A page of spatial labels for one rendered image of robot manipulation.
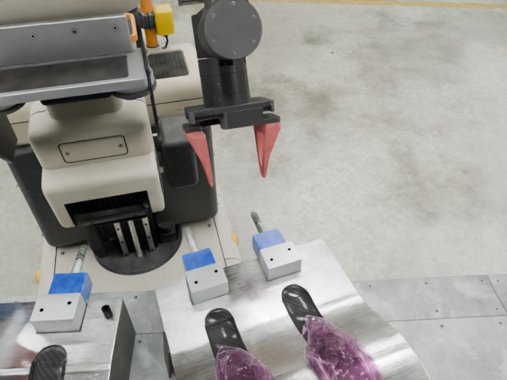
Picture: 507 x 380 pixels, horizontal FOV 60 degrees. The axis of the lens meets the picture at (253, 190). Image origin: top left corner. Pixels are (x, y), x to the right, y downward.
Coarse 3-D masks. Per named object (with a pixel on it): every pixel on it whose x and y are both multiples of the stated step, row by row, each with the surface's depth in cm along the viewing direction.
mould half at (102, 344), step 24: (0, 312) 54; (24, 312) 54; (96, 312) 54; (120, 312) 54; (0, 336) 52; (24, 336) 52; (48, 336) 52; (72, 336) 52; (96, 336) 52; (120, 336) 54; (0, 360) 50; (24, 360) 50; (72, 360) 50; (96, 360) 50; (120, 360) 53
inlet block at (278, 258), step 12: (252, 216) 70; (264, 228) 68; (276, 228) 67; (264, 240) 65; (276, 240) 65; (264, 252) 62; (276, 252) 62; (288, 252) 62; (264, 264) 61; (276, 264) 60; (288, 264) 61; (300, 264) 62; (276, 276) 61
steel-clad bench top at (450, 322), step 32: (384, 288) 67; (416, 288) 67; (448, 288) 67; (480, 288) 67; (160, 320) 63; (416, 320) 63; (448, 320) 63; (480, 320) 63; (160, 352) 60; (416, 352) 60; (448, 352) 60; (480, 352) 60
